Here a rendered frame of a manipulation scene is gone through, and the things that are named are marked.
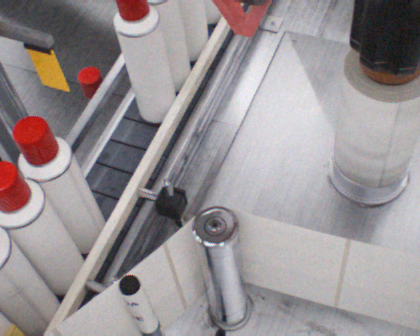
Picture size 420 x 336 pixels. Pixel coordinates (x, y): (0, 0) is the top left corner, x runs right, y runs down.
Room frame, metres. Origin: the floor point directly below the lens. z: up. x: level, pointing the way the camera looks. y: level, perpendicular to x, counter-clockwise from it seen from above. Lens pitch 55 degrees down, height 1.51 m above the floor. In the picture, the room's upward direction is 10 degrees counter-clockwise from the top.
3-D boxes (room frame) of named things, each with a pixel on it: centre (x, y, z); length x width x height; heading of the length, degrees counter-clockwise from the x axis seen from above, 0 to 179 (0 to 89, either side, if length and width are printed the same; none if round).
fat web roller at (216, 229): (0.25, 0.00, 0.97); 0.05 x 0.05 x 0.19
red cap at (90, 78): (0.64, 0.15, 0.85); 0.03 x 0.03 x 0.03
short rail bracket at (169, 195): (0.38, 0.05, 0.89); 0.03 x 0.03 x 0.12; 59
